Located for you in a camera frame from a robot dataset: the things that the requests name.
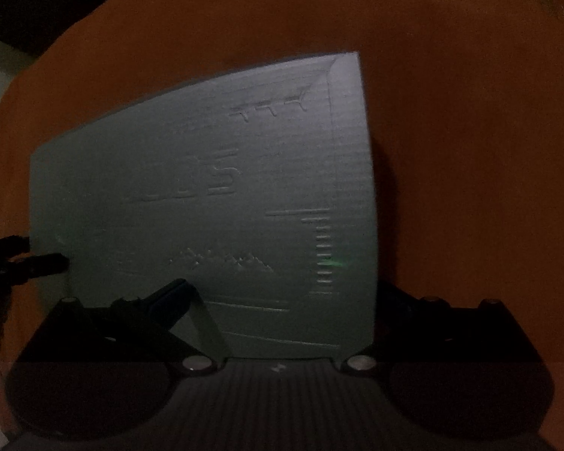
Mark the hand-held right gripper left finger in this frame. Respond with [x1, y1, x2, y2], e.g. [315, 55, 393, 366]
[16, 278, 231, 377]

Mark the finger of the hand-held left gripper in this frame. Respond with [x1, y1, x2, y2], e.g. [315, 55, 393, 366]
[5, 252, 71, 288]
[0, 234, 30, 259]

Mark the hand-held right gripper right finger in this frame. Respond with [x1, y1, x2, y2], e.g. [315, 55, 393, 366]
[341, 282, 541, 377]

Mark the grey embossed plastic board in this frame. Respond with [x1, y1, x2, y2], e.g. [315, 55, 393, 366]
[29, 51, 379, 360]

